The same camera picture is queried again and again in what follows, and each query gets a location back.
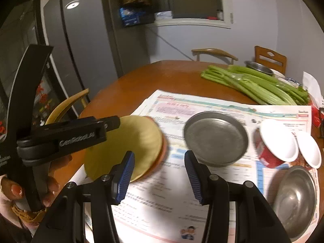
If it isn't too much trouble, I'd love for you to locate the celery bunch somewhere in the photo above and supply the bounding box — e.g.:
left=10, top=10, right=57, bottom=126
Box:
left=201, top=64, right=310, bottom=106

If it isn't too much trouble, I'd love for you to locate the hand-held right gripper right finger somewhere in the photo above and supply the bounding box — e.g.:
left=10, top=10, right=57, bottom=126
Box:
left=184, top=150, right=291, bottom=243

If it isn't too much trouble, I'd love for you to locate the yellow plate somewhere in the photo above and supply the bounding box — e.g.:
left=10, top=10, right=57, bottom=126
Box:
left=83, top=115, right=163, bottom=183

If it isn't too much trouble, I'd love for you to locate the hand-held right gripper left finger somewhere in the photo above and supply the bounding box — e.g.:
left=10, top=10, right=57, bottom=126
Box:
left=32, top=151, right=136, bottom=243

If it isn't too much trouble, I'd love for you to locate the grey metal plate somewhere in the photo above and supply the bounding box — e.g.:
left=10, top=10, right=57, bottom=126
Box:
left=183, top=111, right=250, bottom=167

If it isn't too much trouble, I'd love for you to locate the grey refrigerator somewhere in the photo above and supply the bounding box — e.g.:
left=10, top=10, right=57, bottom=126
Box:
left=40, top=0, right=122, bottom=118

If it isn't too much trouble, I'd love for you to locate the white box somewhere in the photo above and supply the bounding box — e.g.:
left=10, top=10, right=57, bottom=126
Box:
left=154, top=11, right=173, bottom=21

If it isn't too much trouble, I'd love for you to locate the window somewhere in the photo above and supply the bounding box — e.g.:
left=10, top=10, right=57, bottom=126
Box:
left=152, top=0, right=232, bottom=29

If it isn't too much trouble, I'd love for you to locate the wooden chair curved back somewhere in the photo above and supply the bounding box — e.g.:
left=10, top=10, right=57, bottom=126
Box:
left=191, top=48, right=239, bottom=65

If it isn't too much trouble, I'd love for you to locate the yellow wooden chair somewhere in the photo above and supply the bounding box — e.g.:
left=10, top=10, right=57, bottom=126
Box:
left=45, top=88, right=90, bottom=125

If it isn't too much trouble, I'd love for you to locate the yellow braided bracelet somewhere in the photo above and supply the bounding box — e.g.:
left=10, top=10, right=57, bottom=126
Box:
left=11, top=202, right=47, bottom=226

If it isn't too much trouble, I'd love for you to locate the blue box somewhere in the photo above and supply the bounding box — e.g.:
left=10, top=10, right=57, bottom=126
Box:
left=119, top=7, right=155, bottom=27

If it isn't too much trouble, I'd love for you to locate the printed newspaper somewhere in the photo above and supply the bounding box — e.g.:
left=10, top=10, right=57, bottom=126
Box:
left=76, top=89, right=319, bottom=243

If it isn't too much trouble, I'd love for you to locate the white dish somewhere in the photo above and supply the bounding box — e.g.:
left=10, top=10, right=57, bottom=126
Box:
left=272, top=69, right=289, bottom=81

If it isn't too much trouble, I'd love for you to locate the red packet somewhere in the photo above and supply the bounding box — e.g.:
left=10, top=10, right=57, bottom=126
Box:
left=307, top=99, right=324, bottom=134

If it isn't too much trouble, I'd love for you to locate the small steel bowl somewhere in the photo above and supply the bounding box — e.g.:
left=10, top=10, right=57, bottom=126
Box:
left=244, top=60, right=275, bottom=76

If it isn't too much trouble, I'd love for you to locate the person's left hand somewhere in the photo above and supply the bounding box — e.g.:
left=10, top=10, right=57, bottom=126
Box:
left=0, top=154, right=72, bottom=223

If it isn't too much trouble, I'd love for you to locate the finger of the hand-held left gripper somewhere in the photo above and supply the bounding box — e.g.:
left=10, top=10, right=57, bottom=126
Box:
left=33, top=116, right=121, bottom=132

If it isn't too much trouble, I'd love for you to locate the large red white bowl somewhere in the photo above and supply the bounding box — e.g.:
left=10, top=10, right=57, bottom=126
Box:
left=254, top=119, right=299, bottom=169

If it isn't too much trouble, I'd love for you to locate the wooden chair cutout back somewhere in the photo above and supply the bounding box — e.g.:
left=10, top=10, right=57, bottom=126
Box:
left=254, top=46, right=287, bottom=75

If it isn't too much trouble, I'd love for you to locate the small white bowl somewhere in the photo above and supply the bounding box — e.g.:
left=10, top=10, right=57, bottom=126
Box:
left=296, top=133, right=322, bottom=169

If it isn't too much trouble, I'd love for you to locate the thin wall cable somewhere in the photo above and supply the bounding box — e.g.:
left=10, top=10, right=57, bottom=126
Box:
left=149, top=27, right=194, bottom=60

